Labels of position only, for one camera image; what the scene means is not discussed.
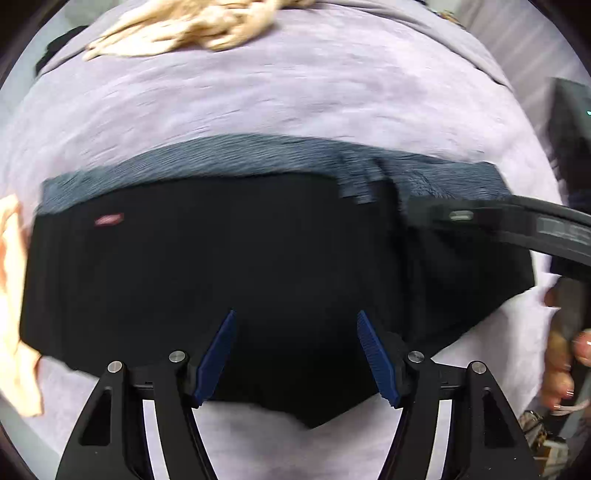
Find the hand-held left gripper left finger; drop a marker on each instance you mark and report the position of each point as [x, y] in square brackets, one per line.
[214, 360]

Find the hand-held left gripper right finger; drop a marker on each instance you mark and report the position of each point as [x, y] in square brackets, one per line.
[376, 360]

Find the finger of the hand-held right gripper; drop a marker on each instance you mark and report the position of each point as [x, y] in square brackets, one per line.
[498, 219]

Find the black pants with floral trim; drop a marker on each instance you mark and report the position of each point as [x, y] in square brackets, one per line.
[231, 258]

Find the person's right hand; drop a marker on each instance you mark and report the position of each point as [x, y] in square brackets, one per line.
[561, 350]

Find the peach fleece towel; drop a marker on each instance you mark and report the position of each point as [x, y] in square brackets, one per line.
[14, 286]

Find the purple bed blanket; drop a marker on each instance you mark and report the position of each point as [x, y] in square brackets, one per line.
[300, 92]

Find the beige striped blanket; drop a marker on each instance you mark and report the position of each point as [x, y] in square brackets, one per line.
[184, 23]

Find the black clothes pile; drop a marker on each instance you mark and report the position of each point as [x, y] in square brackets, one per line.
[57, 48]

